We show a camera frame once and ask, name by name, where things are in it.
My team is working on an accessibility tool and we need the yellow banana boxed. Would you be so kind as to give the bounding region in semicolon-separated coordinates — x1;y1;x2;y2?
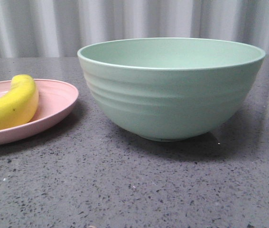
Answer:
0;75;39;130

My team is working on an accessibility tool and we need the green ribbed bowl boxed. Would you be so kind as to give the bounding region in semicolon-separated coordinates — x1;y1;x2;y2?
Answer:
77;38;266;142

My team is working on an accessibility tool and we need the pink plate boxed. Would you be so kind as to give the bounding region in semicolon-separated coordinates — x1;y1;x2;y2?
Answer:
0;79;79;145

